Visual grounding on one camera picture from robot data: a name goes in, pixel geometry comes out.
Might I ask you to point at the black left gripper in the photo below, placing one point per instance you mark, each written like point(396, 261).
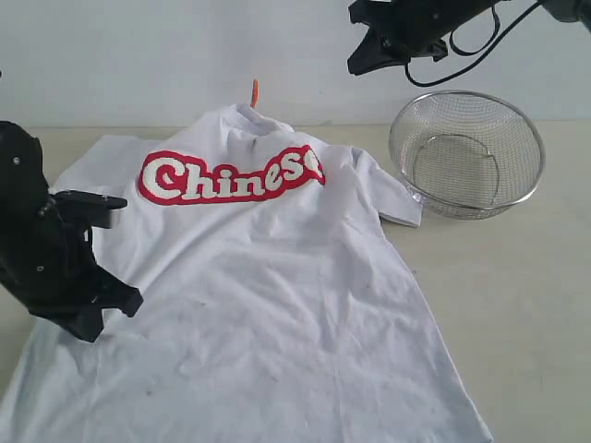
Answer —
point(49, 266)

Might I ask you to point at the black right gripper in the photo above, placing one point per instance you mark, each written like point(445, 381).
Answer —
point(400, 30)

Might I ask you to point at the white t-shirt with red logo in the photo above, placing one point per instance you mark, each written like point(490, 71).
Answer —
point(275, 307)

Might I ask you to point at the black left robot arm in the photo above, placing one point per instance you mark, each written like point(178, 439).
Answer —
point(25, 193)

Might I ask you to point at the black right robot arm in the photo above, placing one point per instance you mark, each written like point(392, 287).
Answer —
point(562, 11)

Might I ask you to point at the orange shirt neck tag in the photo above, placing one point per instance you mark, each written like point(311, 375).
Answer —
point(254, 93)

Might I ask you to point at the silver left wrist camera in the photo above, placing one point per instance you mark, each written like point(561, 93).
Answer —
point(88, 209)

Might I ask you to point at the round metal wire mesh basket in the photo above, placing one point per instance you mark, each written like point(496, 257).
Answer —
point(466, 155)

